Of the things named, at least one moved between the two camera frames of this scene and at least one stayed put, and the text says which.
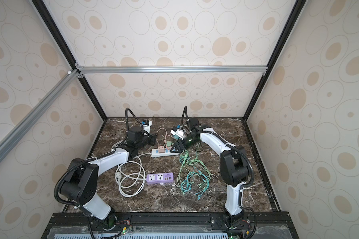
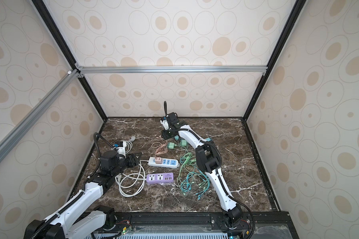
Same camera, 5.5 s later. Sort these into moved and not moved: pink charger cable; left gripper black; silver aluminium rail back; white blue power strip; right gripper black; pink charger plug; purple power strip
Moved: white blue power strip; pink charger cable; pink charger plug; right gripper black; left gripper black
Not moved: silver aluminium rail back; purple power strip
